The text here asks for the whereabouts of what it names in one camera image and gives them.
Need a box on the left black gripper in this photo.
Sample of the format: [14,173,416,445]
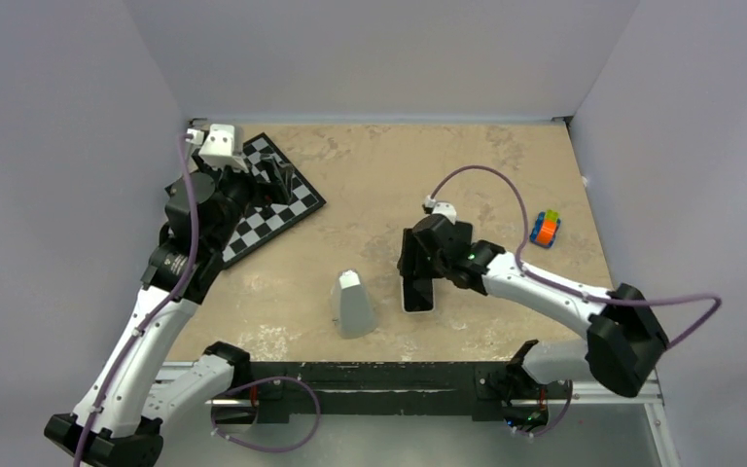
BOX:
[192,148,292,252]

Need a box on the white phone case with phone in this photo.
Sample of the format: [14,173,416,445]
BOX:
[401,276,435,313]

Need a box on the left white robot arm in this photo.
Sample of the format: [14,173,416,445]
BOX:
[44,153,296,466]

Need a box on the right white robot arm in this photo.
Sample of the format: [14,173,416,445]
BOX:
[397,214,669,398]

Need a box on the black white chessboard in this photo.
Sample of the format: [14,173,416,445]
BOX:
[165,132,327,270]

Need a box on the grey tapered block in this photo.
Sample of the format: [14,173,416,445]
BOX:
[330,269,378,340]

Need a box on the colourful toy car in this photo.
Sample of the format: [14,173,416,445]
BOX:
[529,209,561,248]

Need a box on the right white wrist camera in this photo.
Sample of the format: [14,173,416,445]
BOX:
[422,197,457,224]

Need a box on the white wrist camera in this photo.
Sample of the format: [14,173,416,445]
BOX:
[422,197,457,224]
[186,124,248,173]

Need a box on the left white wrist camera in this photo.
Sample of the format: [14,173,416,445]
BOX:
[186,124,248,173]

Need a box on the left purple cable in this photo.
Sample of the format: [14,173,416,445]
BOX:
[71,131,202,467]

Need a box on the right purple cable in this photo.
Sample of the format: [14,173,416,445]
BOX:
[426,165,723,352]

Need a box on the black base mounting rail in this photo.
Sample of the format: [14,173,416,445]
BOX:
[208,360,575,427]

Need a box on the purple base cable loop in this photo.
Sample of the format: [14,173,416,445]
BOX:
[210,376,321,453]

